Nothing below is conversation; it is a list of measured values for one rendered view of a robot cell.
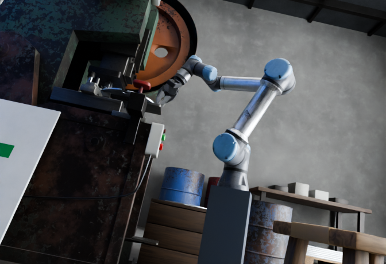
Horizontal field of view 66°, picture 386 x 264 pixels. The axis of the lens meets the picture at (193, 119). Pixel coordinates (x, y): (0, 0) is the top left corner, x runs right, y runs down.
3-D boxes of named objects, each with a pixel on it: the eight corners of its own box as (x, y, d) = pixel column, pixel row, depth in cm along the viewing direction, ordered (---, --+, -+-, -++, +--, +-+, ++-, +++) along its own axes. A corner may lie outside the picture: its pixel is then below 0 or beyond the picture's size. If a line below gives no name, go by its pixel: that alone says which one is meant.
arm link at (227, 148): (236, 171, 138) (300, 76, 141) (225, 163, 125) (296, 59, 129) (216, 158, 145) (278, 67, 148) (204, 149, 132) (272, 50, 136)
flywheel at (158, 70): (199, 89, 215) (174, 6, 234) (202, 77, 196) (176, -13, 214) (97, 110, 204) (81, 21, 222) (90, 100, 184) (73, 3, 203)
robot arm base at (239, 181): (249, 194, 147) (251, 175, 150) (247, 191, 133) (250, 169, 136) (219, 189, 151) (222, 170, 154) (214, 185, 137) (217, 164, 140)
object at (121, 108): (130, 138, 169) (133, 128, 171) (119, 113, 126) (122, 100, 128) (78, 127, 168) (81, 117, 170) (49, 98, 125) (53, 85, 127)
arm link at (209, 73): (222, 74, 161) (206, 69, 167) (214, 64, 152) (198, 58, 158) (215, 87, 160) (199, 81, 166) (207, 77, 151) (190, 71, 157)
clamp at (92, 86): (101, 105, 141) (107, 86, 144) (93, 92, 125) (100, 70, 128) (89, 103, 141) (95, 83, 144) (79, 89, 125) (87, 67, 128)
